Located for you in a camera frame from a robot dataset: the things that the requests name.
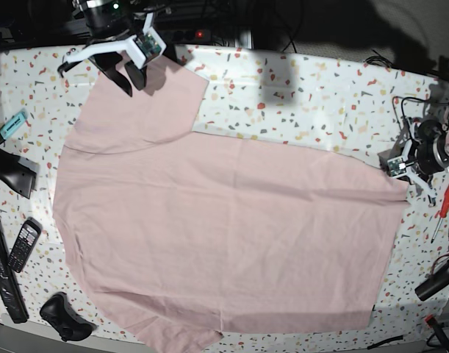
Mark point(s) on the light blue highlighter marker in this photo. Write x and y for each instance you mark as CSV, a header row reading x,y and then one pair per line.
x,y
12,125

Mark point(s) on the terrazzo patterned tablecloth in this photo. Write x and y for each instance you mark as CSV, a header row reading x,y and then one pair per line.
x,y
297,99

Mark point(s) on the red handled screwdriver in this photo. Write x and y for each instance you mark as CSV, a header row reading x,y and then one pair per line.
x,y
442,214

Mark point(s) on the black power strip red switch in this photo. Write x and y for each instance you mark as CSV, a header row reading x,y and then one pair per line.
x,y
186,35

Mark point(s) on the black cylindrical tool right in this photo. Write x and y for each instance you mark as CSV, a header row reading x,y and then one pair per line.
x,y
434,283

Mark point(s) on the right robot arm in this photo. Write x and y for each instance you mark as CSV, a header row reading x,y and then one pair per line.
x,y
111,20

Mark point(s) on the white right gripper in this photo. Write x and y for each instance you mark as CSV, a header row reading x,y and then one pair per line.
x,y
106,55

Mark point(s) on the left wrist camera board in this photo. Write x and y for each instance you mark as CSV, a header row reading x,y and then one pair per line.
x,y
396,167

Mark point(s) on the black cordless phone handset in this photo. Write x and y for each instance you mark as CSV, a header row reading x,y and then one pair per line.
x,y
24,244

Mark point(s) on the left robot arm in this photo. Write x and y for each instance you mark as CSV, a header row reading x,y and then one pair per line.
x,y
441,142

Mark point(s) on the red black clamp bottom right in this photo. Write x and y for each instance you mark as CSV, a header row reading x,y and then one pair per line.
x,y
439,334

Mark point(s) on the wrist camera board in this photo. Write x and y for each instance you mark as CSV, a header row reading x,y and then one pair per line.
x,y
396,167
151,45

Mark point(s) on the black game controller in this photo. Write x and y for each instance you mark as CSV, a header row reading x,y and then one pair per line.
x,y
61,316

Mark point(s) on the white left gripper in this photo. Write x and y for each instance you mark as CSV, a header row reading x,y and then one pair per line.
x,y
412,158

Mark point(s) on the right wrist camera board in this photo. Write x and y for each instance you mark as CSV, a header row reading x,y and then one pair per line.
x,y
151,45

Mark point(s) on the long black bar in wrap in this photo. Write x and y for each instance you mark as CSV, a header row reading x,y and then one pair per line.
x,y
9,290

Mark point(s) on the pink T-shirt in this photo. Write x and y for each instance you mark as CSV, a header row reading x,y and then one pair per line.
x,y
178,236

